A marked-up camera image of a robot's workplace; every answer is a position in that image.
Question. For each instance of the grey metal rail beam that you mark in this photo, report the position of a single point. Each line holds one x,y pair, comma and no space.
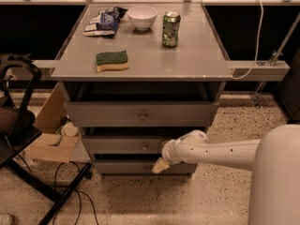
158,71

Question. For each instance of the dark cabinet at right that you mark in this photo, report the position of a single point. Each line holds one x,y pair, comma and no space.
288,91

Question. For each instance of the white plastic container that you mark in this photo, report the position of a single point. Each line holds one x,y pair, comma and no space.
69,130

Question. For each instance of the grey drawer cabinet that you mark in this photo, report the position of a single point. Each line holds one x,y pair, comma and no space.
196,43

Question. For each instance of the blue chip bag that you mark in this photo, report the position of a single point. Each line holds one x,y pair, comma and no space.
106,23

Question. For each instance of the white ceramic bowl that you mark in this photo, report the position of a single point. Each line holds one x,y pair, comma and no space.
142,17

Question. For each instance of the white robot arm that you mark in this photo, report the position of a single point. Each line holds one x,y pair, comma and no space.
274,161

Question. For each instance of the grey bottom drawer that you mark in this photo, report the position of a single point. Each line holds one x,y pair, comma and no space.
136,164

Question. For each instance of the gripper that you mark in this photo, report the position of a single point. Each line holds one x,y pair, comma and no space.
168,154

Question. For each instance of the green yellow sponge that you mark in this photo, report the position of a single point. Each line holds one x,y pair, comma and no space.
112,61

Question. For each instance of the cardboard box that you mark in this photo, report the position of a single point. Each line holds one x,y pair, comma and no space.
51,145

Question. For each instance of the metal clamp rod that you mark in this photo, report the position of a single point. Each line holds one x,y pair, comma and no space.
272,60

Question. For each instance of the black chair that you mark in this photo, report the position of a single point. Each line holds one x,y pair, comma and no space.
17,132

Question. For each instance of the grey top drawer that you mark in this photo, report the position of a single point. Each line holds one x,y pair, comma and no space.
142,104

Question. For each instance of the grey drawer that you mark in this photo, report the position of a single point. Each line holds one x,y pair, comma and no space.
136,164
142,104
131,140

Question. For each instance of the green soda can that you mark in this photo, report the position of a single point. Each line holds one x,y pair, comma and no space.
170,28

